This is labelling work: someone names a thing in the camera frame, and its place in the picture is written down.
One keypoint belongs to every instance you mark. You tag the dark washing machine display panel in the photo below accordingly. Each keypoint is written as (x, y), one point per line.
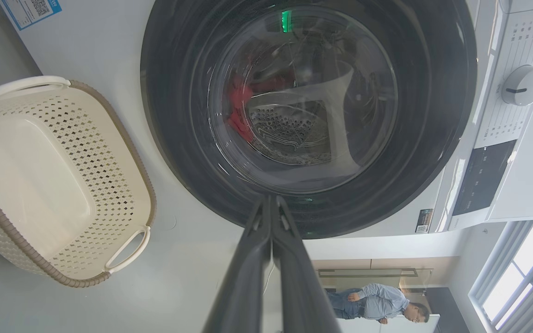
(484, 178)

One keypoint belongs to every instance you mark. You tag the blue energy label sticker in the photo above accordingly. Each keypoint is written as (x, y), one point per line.
(26, 11)

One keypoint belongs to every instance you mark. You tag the red garment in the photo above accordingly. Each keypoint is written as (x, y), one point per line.
(238, 99)

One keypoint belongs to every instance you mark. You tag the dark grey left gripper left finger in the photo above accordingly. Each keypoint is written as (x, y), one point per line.
(243, 282)

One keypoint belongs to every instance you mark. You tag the white control dial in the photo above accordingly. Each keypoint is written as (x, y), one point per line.
(523, 85)

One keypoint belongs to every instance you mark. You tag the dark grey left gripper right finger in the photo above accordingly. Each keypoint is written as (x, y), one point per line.
(303, 286)

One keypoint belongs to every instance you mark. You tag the person in blue shirt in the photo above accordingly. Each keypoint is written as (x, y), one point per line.
(382, 303)

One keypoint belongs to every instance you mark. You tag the small QR code sticker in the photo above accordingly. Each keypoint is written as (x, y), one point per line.
(424, 221)

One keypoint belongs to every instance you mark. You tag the cream perforated laundry basket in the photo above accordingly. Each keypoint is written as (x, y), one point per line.
(30, 185)

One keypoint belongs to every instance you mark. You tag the window with grey frame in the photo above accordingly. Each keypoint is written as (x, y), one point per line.
(516, 282)

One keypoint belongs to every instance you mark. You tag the glass washing machine door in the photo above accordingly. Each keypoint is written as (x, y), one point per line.
(174, 115)

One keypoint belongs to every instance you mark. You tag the white front-load washing machine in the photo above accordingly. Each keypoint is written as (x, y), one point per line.
(192, 259)

